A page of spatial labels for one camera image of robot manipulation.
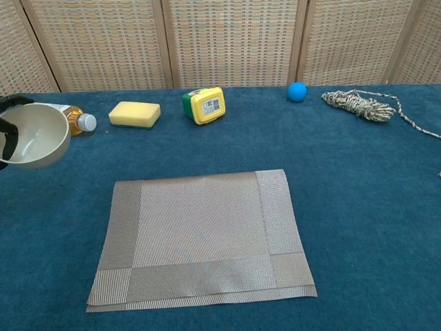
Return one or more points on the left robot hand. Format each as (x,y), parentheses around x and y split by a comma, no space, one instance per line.
(9,145)

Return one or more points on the cream bowl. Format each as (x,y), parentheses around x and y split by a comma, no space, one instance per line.
(41,138)

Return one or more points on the blue carpet table cover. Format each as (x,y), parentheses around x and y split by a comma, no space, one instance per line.
(361,224)

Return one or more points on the plastic tea bottle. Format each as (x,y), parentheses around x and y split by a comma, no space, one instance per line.
(77,120)

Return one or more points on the bamboo folding screen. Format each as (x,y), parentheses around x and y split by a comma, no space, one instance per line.
(234,41)

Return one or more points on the yellow green lidded container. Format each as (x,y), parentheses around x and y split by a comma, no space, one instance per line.
(208,107)

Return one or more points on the gray woven placemat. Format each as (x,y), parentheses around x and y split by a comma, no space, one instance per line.
(200,234)

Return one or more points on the blue ball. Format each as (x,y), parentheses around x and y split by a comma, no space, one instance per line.
(297,92)

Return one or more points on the yellow sponge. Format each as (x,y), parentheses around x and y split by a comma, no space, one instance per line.
(134,113)

